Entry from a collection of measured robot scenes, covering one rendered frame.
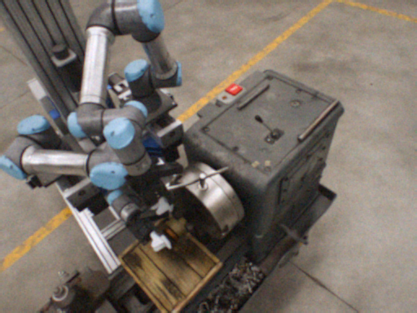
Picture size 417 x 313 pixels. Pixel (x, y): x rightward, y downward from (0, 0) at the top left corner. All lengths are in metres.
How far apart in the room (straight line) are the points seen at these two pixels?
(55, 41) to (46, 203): 1.85
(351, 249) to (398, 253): 0.31
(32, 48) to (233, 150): 0.88
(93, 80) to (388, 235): 2.21
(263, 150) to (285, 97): 0.32
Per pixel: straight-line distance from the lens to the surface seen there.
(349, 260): 2.45
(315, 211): 1.93
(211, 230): 1.21
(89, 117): 0.95
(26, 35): 1.44
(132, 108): 0.93
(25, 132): 1.41
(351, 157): 2.92
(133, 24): 1.12
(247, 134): 1.28
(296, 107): 1.40
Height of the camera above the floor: 2.20
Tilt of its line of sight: 51 degrees down
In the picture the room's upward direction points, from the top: 9 degrees counter-clockwise
